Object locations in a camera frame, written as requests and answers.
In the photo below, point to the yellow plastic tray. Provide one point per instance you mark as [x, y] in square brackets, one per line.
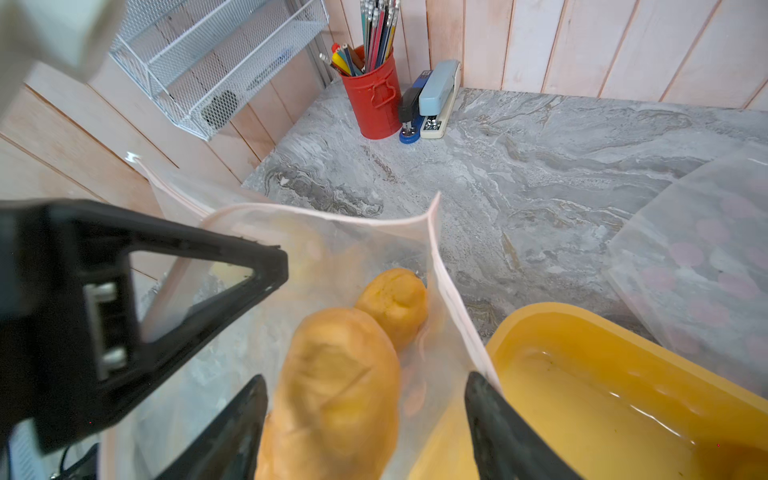
[614, 405]

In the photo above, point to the pale orange potato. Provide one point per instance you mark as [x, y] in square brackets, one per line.
[335, 409]

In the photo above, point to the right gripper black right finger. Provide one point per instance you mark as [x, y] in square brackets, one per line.
[504, 445]

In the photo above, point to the white wire shelf rack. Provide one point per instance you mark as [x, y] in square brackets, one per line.
[200, 62]

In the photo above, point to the blue black stapler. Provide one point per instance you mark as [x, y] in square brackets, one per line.
[408, 110]

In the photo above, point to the clear zipper bag pink dots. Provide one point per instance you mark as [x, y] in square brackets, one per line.
[692, 267]

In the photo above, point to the small potato inside bag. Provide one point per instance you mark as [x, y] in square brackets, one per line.
[398, 300]

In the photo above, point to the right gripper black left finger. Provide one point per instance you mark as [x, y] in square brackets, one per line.
[228, 447]

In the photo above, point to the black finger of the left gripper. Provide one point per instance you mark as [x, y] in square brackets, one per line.
[72, 356]

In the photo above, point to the red pen cup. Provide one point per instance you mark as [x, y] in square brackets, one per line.
[374, 98]

